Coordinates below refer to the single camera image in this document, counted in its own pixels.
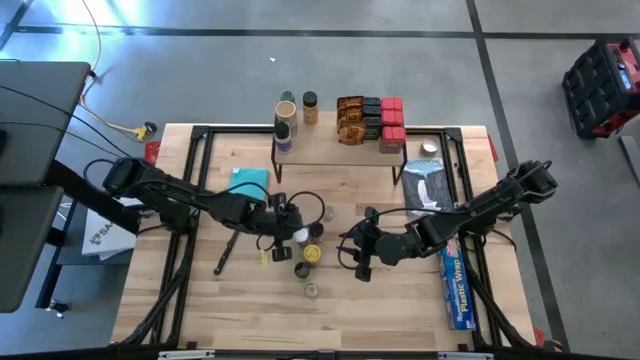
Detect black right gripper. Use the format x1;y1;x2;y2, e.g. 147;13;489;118
352;207;411;283

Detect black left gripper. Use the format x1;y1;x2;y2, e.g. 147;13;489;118
252;193;309;263

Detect black can yellow lid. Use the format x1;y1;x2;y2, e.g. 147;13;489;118
302;243;323;268

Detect purple label jar black lid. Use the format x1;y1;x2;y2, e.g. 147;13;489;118
273;122;294;155

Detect orange spice jar black lid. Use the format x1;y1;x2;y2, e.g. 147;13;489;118
302;91;320;126

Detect wooden shelf black legs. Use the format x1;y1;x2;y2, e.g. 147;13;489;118
269;103;408;186

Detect teal cleaning cloth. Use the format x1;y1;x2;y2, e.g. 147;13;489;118
227;167;271;202

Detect black kitchen knife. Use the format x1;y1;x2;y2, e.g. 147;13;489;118
212;229;242;277

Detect blue plastic wrap box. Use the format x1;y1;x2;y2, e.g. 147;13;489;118
437;238;478;332

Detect black desk support beam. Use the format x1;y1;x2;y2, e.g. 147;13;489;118
43;158;142;236

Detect grey desk top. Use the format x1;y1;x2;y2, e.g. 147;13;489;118
0;59;92;187
0;185;66;315

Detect black red tool case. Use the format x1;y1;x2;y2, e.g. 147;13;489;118
560;35;640;140

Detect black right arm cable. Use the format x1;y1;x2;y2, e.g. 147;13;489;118
337;207;474;272

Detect black aluminium table frame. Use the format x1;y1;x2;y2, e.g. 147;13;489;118
112;123;539;351

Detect silver camera mount bracket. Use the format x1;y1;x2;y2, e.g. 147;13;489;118
157;349;217;360
436;351;495;360

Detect yellow extension cable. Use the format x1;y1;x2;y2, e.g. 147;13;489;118
78;0;157;143

